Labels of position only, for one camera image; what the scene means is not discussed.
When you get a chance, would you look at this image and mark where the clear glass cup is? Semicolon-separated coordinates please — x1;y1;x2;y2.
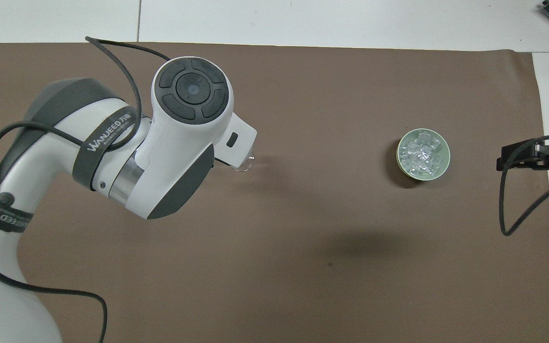
230;147;256;172

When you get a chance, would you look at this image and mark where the clear ice cubes pile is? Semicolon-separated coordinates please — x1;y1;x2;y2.
399;131;447;176

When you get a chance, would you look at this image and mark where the green bowl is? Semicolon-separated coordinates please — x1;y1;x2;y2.
396;128;451;182

